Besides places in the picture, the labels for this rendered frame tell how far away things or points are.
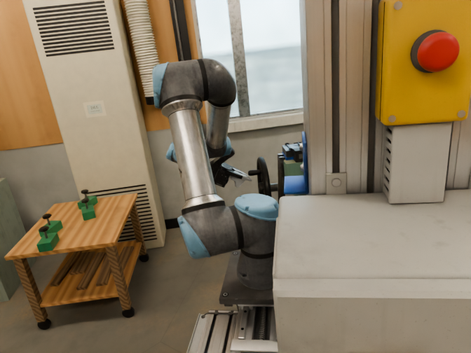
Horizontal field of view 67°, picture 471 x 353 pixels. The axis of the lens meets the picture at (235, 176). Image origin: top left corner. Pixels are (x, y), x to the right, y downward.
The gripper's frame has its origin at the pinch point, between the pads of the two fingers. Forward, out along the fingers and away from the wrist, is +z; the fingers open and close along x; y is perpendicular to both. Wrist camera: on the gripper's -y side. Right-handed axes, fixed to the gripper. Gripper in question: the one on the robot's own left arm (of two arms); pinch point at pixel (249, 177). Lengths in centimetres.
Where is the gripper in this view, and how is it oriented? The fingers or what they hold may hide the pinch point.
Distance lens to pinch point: 149.3
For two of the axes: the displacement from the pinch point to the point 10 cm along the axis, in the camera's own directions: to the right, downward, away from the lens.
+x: 0.6, 3.3, -9.4
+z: 9.1, 3.7, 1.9
